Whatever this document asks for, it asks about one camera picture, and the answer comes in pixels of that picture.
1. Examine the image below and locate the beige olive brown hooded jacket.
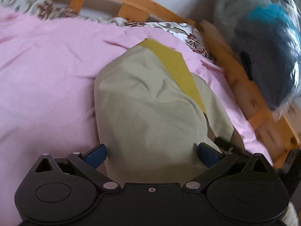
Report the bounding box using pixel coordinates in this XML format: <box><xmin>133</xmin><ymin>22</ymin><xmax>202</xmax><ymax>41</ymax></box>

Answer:
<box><xmin>94</xmin><ymin>38</ymin><xmax>235</xmax><ymax>184</ymax></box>

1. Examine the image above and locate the wooden bed frame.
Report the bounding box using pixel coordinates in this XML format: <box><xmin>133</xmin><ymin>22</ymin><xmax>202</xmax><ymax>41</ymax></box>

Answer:
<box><xmin>4</xmin><ymin>0</ymin><xmax>301</xmax><ymax>169</ymax></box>

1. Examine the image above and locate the pink bed sheet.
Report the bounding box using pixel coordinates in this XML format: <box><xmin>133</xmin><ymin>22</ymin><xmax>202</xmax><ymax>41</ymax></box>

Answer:
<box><xmin>1</xmin><ymin>7</ymin><xmax>270</xmax><ymax>225</ymax></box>

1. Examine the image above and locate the floral patterned quilt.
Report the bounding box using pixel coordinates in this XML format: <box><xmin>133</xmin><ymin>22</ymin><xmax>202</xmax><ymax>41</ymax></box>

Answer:
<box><xmin>1</xmin><ymin>0</ymin><xmax>211</xmax><ymax>60</ymax></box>

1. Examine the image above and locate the plastic bag of clothes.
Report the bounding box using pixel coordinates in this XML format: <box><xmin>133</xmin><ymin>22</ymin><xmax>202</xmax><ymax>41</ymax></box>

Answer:
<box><xmin>214</xmin><ymin>0</ymin><xmax>300</xmax><ymax>118</ymax></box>

